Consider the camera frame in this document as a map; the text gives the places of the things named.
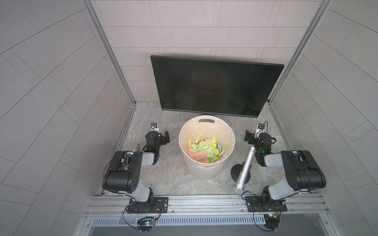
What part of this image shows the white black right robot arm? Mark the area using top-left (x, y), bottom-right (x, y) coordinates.
top-left (244, 131), bottom-right (326, 212)

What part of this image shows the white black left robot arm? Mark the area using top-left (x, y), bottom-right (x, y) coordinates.
top-left (102, 131), bottom-right (170, 214)

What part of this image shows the discarded sticky notes pile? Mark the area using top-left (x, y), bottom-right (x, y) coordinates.
top-left (188, 136), bottom-right (225, 164)

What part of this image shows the black computer monitor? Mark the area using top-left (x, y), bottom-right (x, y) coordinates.
top-left (150, 55), bottom-right (284, 118)

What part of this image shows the glitter tube silver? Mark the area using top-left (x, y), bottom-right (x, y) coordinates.
top-left (132, 144), bottom-right (140, 152)

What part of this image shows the black round microphone base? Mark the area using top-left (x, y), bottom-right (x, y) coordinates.
top-left (230, 164), bottom-right (251, 183)

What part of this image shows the cream waste bin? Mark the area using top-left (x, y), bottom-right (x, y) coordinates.
top-left (179, 115), bottom-right (235, 181)

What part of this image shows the silver microphone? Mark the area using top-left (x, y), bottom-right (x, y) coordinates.
top-left (233, 145), bottom-right (256, 197)

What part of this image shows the left green circuit board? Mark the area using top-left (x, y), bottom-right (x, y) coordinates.
top-left (136, 216), bottom-right (157, 233)

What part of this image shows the green circuit board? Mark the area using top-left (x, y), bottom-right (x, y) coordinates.
top-left (136, 216), bottom-right (157, 233)
top-left (264, 214), bottom-right (281, 231)

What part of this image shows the right green circuit board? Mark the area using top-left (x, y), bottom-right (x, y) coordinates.
top-left (264, 214), bottom-right (281, 231)

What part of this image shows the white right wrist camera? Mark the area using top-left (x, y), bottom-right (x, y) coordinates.
top-left (256, 123), bottom-right (266, 133)

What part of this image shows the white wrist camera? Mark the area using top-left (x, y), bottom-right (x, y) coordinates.
top-left (256, 123), bottom-right (266, 133)
top-left (150, 123), bottom-right (159, 133)

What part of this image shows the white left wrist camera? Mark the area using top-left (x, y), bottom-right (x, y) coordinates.
top-left (150, 123), bottom-right (159, 133)

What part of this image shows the aluminium right corner post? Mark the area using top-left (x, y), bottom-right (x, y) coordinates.
top-left (267, 0), bottom-right (333, 105)

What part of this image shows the aluminium corner post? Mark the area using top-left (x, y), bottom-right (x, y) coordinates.
top-left (267, 0), bottom-right (333, 105)
top-left (83, 0), bottom-right (136, 107)

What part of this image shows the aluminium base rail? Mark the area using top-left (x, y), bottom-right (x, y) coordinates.
top-left (84, 194), bottom-right (330, 217)

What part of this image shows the aluminium left corner post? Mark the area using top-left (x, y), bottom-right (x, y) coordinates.
top-left (83, 0), bottom-right (136, 107)

